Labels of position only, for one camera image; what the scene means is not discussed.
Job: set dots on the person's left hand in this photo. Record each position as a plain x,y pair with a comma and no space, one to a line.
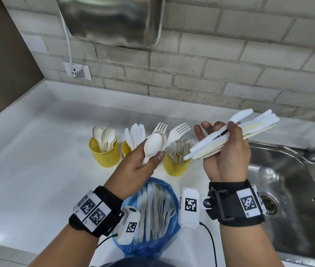
129,175

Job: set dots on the stack of white knives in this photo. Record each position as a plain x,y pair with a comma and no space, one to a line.
135,134

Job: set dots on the blue plastic bag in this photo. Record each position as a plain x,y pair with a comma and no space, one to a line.
146,250

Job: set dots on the bundle of white knives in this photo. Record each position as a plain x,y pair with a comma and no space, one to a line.
257,123

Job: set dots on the person's right forearm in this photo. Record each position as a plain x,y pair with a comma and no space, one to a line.
249,247

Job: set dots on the person's left forearm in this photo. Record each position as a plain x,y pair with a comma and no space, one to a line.
65,247

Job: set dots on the person's dark shorts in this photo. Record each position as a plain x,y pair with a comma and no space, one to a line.
135,262

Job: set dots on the black left wristband with markers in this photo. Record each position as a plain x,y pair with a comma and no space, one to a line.
96,211

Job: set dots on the black wristband with markers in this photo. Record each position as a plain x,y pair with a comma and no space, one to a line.
235,205
96,211

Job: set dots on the black right wristband with markers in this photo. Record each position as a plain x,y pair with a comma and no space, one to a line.
235,205

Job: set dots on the stainless steel sink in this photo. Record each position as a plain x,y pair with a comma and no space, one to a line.
299,205

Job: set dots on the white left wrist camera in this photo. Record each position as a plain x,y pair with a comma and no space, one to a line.
128,225

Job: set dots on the white wall socket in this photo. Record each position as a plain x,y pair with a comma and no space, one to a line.
69,70

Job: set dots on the stainless steel wall appliance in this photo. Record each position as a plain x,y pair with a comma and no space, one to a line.
110,19

